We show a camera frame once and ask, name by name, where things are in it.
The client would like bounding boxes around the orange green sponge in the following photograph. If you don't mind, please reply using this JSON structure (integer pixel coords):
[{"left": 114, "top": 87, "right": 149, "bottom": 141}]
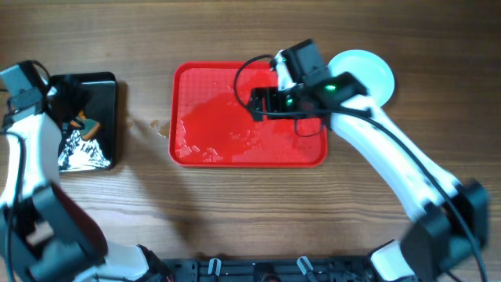
[{"left": 70, "top": 110, "right": 101, "bottom": 141}]

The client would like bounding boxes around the light blue plate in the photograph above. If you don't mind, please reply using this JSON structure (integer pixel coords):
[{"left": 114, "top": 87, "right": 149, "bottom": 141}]
[{"left": 328, "top": 49, "right": 396, "bottom": 107}]

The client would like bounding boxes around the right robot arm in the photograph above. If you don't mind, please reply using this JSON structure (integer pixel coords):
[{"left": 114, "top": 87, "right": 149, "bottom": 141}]
[{"left": 245, "top": 73, "right": 488, "bottom": 281}]

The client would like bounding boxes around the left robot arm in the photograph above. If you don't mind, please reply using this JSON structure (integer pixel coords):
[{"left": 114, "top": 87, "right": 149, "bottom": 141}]
[{"left": 1, "top": 70, "right": 169, "bottom": 281}]

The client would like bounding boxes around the red plastic tray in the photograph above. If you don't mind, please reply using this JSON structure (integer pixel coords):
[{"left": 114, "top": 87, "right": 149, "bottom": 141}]
[{"left": 169, "top": 61, "right": 328, "bottom": 168}]

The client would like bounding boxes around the black water basin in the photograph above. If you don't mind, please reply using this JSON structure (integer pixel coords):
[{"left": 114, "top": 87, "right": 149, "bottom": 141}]
[{"left": 49, "top": 71, "right": 118, "bottom": 172}]

